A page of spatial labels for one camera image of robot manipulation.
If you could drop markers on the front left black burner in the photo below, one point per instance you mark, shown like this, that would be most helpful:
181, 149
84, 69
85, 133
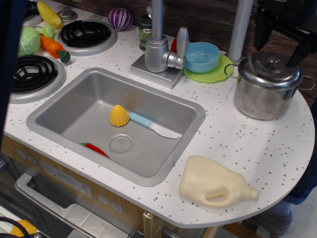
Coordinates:
35, 78

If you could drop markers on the blue handled toy knife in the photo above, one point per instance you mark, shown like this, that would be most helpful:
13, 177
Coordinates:
147, 123

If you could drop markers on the orange toy carrot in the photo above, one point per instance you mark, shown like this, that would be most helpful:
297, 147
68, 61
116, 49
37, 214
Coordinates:
55, 49

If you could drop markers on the light blue plastic bowl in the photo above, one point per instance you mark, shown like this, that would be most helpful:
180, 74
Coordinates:
201, 57

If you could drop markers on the steel pot lid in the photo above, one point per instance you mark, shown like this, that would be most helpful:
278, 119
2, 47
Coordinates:
268, 70

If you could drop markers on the green plastic plate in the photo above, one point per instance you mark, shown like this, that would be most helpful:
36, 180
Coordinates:
219, 73

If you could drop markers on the red toy tomato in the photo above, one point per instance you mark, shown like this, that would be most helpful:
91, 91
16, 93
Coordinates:
174, 46

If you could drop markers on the toy oven door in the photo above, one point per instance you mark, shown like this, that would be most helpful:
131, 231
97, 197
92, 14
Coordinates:
55, 211

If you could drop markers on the grey vertical post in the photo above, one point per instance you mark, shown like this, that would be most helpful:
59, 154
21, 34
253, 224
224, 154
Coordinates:
242, 18

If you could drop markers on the grey toy sink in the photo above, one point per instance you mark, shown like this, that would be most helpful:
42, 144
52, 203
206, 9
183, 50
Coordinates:
79, 113

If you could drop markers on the yellow toy corn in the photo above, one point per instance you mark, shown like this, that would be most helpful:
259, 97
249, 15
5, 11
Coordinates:
118, 116

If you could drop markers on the black burner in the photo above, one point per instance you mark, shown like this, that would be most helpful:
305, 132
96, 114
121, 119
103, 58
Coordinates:
35, 78
32, 16
86, 37

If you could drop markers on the silver toy faucet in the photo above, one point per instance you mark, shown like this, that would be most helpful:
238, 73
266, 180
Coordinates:
159, 64

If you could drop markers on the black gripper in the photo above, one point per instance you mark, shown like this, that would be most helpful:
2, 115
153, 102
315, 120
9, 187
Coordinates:
294, 18

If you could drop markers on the yellow object with black cable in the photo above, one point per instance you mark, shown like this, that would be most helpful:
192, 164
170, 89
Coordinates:
20, 229

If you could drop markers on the red toy chili pepper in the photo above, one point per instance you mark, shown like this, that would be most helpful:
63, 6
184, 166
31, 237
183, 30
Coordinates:
94, 148

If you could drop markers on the cream plastic jug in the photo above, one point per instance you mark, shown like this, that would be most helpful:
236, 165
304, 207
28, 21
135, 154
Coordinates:
211, 184

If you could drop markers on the back right black burner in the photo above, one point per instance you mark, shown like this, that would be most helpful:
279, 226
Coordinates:
86, 37

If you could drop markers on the stainless steel pot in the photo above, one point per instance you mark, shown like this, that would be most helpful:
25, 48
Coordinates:
261, 103

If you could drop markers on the purple toy onion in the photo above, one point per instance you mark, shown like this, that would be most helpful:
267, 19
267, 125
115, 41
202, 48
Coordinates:
120, 19

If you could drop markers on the back left black burner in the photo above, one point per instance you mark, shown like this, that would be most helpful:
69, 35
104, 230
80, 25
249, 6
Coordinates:
32, 16

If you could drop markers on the green toy cabbage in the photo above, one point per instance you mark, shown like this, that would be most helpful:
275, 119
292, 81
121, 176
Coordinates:
29, 41

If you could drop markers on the grey stove knob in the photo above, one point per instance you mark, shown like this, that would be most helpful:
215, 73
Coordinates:
67, 15

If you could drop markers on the yellow toy squash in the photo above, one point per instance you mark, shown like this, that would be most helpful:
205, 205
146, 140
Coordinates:
48, 15

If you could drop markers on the light green toy vegetable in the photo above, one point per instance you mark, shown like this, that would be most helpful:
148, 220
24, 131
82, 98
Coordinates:
47, 30

